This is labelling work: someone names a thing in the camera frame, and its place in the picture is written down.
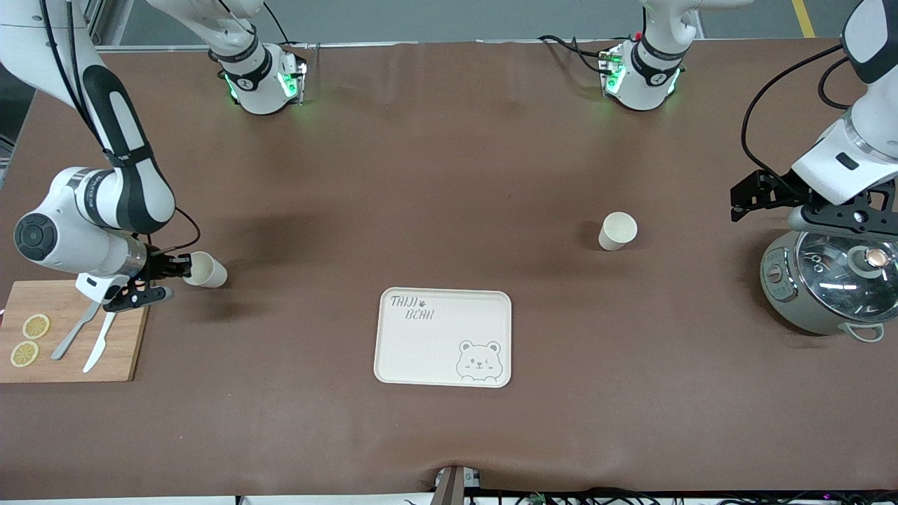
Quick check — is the white plastic cup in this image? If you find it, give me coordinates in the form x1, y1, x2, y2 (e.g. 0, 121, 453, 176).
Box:
184, 251, 229, 289
598, 212, 638, 251

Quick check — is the white plastic knife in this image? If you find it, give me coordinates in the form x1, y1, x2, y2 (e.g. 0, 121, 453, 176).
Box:
82, 309, 116, 374

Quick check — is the glass pot lid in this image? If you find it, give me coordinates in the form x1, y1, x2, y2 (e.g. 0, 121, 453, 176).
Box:
795, 230, 898, 325

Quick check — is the grey plastic knife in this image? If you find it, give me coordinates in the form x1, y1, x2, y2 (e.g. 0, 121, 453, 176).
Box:
51, 300, 99, 361

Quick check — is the wooden cutting board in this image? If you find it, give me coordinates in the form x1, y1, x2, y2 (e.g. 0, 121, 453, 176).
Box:
0, 279, 155, 384

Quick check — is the grey-green electric cooking pot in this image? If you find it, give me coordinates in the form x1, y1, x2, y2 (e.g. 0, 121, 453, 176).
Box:
760, 228, 898, 343

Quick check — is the cream tray with bear print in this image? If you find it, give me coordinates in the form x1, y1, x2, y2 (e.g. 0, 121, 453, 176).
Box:
373, 287, 513, 389

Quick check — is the long black left arm cable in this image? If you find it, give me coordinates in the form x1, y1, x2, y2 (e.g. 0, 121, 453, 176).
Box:
742, 43, 846, 183

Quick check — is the short black left arm cable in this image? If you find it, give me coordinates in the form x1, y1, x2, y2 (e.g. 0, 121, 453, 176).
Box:
817, 56, 855, 111

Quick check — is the black base cable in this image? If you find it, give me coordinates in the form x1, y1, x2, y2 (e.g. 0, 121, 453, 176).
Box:
539, 34, 611, 74
263, 0, 309, 50

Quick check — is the grey bracket post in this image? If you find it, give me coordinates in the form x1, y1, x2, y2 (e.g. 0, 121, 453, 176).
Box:
434, 465, 483, 505

